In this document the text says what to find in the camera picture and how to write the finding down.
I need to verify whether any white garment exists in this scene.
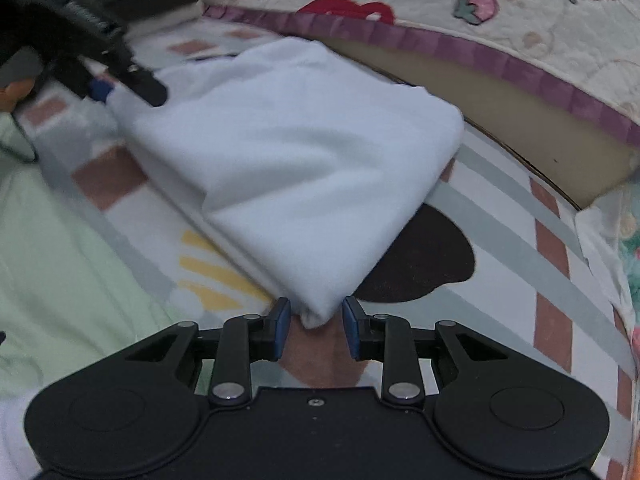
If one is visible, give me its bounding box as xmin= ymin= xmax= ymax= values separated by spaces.
xmin=106 ymin=37 xmax=464 ymax=328

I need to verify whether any light green cloth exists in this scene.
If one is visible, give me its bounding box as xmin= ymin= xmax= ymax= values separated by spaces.
xmin=1 ymin=114 xmax=179 ymax=401

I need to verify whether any floral quilted blanket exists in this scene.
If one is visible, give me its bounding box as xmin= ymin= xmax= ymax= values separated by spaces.
xmin=575 ymin=174 xmax=640 ymax=351

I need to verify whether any beige foam mattress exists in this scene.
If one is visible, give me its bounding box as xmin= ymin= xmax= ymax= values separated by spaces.
xmin=324 ymin=39 xmax=639 ymax=207

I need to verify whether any white strawberry bear quilt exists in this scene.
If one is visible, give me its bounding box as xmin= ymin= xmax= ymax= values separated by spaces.
xmin=209 ymin=0 xmax=639 ymax=146

